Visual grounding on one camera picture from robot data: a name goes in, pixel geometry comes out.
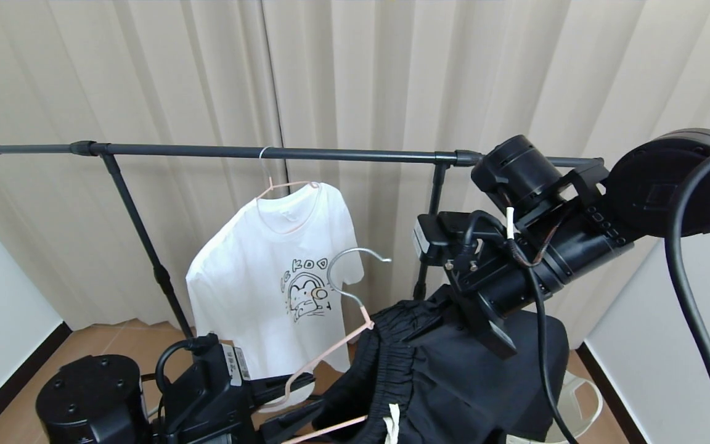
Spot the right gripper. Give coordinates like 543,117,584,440
447,245,569,360

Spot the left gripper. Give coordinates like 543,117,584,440
167,373,325,444

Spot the black garment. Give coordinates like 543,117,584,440
312,285,571,444

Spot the pink clothes hanger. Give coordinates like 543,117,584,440
255,148,322,236
259,247,393,444

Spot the white garment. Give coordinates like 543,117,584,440
186,183,365,409

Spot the white laundry basket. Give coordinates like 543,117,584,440
503,376,604,444

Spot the black clothes rack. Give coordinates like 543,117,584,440
0,141,604,340

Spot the beige curtain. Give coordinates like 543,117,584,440
0,0,710,349

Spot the black cable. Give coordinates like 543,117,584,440
461,141,710,444
155,338,209,397

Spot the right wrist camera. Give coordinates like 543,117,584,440
414,212,507,273

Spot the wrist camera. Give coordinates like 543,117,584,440
414,212,507,273
167,336,255,432

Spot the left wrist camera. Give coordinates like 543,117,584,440
167,336,255,432

